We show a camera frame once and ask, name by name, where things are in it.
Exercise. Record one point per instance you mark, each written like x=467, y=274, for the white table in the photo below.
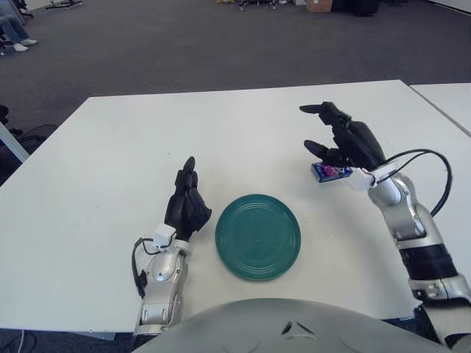
x=449, y=103

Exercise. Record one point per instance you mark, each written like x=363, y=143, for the seated person in jeans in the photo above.
x=14, y=31

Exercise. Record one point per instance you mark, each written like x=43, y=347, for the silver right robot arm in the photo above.
x=404, y=217

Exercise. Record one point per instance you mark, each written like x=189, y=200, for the green round plate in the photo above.
x=257, y=239

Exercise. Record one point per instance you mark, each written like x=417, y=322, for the grey robot torso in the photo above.
x=257, y=327

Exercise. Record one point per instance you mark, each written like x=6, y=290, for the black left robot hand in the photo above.
x=184, y=209

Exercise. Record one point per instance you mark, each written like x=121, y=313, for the black swivel chair base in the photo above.
x=3, y=44

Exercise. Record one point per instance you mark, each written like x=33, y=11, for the brown cardboard box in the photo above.
x=319, y=5

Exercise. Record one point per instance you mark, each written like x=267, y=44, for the white table leg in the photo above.
x=13, y=143

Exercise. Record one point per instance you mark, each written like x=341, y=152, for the wheeled cart bases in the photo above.
x=257, y=3

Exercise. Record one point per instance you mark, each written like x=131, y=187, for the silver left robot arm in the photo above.
x=162, y=268

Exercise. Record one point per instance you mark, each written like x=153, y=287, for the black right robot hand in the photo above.
x=360, y=143

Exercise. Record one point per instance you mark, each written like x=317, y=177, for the black chair wheel base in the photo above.
x=64, y=3

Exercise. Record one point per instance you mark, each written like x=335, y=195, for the black bag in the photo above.
x=367, y=7

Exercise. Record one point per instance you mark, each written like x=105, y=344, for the blue purple gum pack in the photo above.
x=327, y=173

